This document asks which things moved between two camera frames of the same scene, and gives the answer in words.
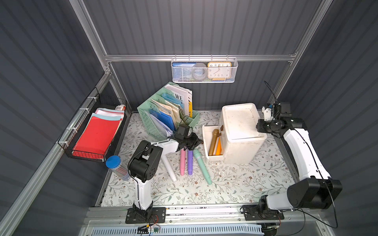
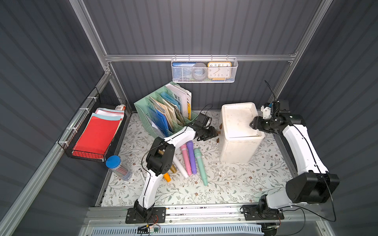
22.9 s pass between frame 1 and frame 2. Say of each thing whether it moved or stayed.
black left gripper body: moved
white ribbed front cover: stayed
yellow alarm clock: stayed
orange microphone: moved
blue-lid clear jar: stayed
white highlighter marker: moved
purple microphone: moved
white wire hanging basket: stayed
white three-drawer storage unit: stayed
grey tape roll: stayed
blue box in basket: stayed
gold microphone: moved
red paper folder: stayed
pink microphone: moved
